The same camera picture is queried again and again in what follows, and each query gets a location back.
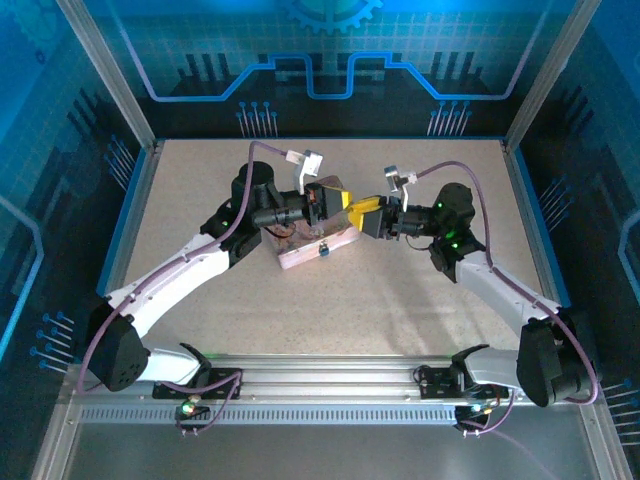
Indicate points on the pink printed tin box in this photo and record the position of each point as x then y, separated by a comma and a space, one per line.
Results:
300, 255

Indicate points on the blue table edge trim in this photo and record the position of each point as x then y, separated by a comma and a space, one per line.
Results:
122, 225

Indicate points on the grey metal front panel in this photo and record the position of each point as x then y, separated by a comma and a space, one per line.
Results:
325, 455

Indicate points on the aluminium table side rail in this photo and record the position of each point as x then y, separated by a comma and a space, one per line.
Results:
136, 225
536, 250

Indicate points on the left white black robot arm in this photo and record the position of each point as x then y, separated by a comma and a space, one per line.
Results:
170, 270

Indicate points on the aluminium mounting rail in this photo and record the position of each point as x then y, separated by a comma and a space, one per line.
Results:
325, 375

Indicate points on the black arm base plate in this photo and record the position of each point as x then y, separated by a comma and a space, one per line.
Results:
435, 382
225, 375

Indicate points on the small blue padlock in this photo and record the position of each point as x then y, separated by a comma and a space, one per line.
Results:
325, 251

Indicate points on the aluminium frame post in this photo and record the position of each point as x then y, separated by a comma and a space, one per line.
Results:
110, 75
549, 75

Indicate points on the small lit controller board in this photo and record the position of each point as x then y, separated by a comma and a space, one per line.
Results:
475, 409
189, 407

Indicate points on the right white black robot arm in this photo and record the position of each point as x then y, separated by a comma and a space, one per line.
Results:
500, 287

